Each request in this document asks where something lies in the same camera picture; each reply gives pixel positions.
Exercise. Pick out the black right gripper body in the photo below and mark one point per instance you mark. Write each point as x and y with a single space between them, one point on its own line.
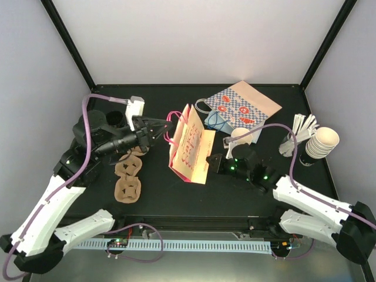
223 169

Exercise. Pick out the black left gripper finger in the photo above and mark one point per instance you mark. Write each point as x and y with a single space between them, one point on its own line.
154 133
153 123

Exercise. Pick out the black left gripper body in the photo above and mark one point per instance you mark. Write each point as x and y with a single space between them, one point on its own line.
111 148

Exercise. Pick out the cream pink Cakes paper bag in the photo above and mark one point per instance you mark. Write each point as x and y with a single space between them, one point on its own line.
190 145

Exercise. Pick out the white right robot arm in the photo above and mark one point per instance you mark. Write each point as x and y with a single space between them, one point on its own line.
349 228

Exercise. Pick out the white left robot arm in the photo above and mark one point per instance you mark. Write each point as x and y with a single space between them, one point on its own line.
39 244

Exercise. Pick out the light blue paper bag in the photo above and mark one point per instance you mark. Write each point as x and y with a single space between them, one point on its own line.
215 122

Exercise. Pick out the blue checkered bakery paper bag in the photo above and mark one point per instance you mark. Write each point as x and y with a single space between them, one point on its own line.
241 105

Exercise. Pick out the tall white paper cup stack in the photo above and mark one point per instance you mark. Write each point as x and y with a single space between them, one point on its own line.
322 143

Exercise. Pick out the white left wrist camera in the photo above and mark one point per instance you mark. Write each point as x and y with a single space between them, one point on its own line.
134 107

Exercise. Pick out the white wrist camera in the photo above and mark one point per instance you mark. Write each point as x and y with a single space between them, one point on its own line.
134 107
227 143

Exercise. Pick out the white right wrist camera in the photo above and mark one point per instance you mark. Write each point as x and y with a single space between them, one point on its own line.
227 143

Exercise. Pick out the white slotted cable rail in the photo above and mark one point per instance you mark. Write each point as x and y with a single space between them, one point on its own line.
214 246

